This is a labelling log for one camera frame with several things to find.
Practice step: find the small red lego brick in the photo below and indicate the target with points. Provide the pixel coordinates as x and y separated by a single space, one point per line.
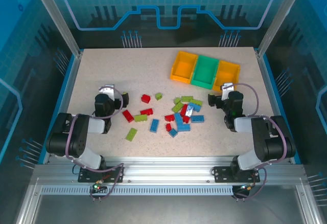
168 127
185 119
145 98

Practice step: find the green plastic bin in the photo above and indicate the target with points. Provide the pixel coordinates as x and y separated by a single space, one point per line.
205 70

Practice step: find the yellow plastic bin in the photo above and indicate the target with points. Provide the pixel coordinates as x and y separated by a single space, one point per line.
182 66
227 73

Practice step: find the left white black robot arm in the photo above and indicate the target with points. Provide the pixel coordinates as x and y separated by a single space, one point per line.
64 142

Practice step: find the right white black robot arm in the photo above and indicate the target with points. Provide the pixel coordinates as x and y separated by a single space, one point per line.
270 142

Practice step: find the small blue lego brick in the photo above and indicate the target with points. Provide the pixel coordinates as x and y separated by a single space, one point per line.
173 132

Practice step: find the power connector with green light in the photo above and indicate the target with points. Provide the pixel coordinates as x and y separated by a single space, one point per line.
98 187

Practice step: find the yellow power connector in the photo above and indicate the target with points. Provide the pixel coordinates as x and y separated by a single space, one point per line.
246 187

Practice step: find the grey metal lower shelf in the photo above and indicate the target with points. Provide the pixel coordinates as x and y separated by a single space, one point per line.
166 211

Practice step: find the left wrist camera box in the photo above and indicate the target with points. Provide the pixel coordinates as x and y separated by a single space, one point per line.
106 89

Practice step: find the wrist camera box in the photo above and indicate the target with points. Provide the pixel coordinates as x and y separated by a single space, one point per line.
227 89
106 89

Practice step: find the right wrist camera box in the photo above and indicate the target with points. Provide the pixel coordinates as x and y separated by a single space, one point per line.
227 89

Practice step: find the aluminium side rail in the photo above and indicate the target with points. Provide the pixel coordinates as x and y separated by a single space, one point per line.
267 80
72 75

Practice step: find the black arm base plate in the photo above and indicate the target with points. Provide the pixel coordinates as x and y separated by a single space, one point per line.
85 176
221 174

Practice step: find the aluminium mounting rail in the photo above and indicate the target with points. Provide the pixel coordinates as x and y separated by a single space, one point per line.
166 170

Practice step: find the aluminium frame post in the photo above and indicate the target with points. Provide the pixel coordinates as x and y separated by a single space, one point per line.
58 22
281 17

